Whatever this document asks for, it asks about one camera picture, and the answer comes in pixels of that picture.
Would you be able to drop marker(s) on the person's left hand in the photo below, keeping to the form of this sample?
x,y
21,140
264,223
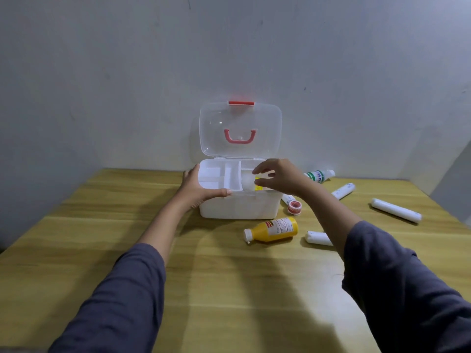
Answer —
x,y
191,192

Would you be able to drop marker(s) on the person's right hand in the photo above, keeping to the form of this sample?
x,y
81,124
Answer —
x,y
290,180

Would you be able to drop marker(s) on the white bottle green label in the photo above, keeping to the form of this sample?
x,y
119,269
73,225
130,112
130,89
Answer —
x,y
318,176

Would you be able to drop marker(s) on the pink tape roll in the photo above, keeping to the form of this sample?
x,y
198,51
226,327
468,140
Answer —
x,y
294,208

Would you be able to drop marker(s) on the green and yellow box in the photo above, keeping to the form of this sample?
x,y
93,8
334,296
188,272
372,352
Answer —
x,y
261,188

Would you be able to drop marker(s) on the white packet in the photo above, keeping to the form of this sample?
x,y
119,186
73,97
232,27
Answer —
x,y
248,181

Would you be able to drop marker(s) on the white first aid box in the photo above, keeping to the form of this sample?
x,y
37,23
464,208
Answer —
x,y
239,207

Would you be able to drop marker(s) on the yellow medicine bottle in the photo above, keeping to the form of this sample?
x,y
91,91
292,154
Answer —
x,y
274,229

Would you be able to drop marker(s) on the person's right forearm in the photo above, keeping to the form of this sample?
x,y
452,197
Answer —
x,y
397,290

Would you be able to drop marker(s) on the person's left forearm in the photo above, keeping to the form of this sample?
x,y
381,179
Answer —
x,y
154,231

